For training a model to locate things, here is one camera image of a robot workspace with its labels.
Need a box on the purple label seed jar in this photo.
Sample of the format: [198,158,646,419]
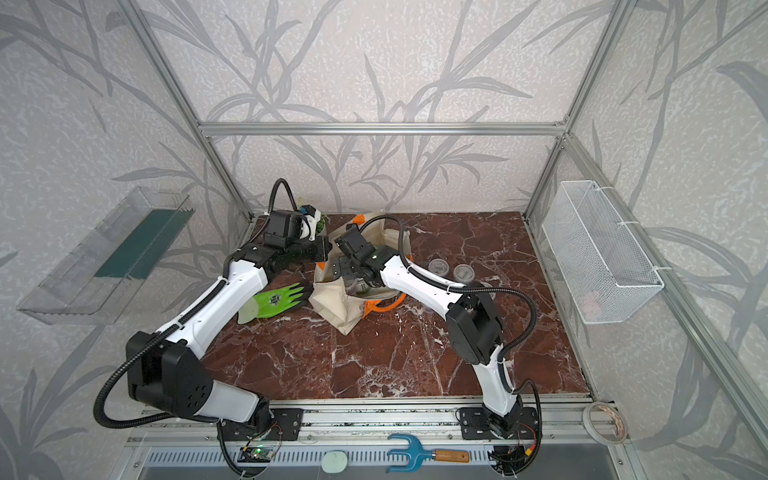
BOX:
[428,258,450,278]

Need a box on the clear plastic wall shelf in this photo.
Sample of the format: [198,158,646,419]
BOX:
[17,187,194,325]

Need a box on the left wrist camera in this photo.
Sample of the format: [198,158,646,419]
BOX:
[264,205,322,248]

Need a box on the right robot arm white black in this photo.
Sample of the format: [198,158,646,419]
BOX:
[343,246,521,420]

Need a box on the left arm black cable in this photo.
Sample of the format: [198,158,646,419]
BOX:
[92,177,301,430]

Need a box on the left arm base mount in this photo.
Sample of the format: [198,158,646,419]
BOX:
[221,408,304,442]

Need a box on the green black garden glove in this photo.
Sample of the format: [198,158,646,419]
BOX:
[237,283,313,325]

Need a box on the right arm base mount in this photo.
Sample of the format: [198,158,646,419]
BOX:
[455,407,540,441]

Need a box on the potted orange flower plant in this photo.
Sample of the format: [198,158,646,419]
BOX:
[299,205,328,240]

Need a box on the blue garden hand fork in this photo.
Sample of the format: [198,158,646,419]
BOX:
[386,433,471,473]

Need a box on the green circuit board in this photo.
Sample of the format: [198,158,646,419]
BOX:
[237,446,278,464]

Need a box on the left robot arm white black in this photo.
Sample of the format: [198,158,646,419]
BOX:
[126,235,331,431]

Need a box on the tape roll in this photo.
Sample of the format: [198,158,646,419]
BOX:
[582,402,629,446]

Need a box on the right base wiring bundle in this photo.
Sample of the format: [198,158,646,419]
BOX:
[489,377,544,476]

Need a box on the white oval button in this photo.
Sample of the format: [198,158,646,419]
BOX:
[321,450,349,474]

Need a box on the green label seed jar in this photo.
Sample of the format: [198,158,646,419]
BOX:
[453,264,476,286]

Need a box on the white wire mesh basket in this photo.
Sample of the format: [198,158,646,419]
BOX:
[542,180,664,325]

